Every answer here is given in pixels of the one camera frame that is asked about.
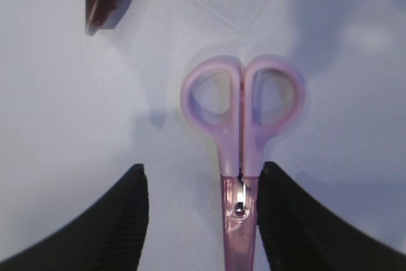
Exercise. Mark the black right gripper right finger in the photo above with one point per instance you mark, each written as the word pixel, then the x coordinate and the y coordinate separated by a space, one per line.
pixel 300 233

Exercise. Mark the pink safety scissors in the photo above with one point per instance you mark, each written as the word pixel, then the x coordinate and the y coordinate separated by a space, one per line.
pixel 240 140

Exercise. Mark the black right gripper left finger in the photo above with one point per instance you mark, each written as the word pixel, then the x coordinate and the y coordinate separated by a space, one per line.
pixel 109 235

